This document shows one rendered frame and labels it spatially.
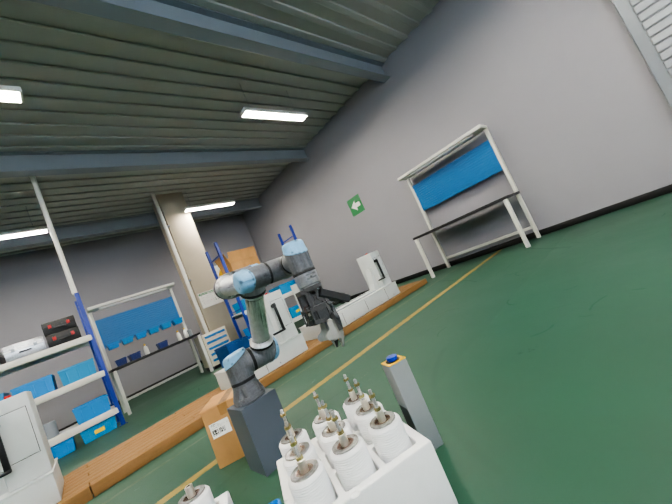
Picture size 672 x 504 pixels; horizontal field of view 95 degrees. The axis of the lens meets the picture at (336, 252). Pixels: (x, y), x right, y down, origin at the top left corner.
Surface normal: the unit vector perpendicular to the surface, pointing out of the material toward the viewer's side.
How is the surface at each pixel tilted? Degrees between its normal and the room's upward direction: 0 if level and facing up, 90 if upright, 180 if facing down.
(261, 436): 90
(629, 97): 90
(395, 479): 90
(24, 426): 90
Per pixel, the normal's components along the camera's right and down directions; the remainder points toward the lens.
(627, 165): -0.69, 0.24
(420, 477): 0.27, -0.20
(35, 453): 0.61, -0.33
